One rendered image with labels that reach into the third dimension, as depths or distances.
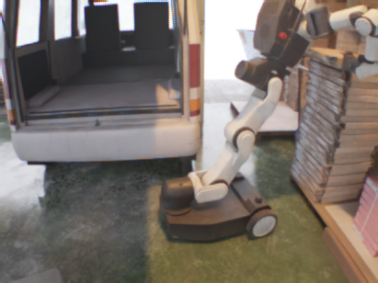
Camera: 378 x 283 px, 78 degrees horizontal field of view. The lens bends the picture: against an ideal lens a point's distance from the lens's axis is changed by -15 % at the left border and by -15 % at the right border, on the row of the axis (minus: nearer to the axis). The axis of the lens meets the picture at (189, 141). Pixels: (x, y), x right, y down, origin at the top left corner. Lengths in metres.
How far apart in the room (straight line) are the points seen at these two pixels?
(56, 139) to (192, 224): 1.12
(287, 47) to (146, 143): 1.11
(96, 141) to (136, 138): 0.29
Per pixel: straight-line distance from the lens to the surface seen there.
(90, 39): 3.83
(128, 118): 2.02
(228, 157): 1.61
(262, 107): 1.55
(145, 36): 3.71
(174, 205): 1.63
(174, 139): 1.90
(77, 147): 2.00
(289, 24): 1.51
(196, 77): 1.87
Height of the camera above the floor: 1.25
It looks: 26 degrees down
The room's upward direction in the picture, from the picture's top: straight up
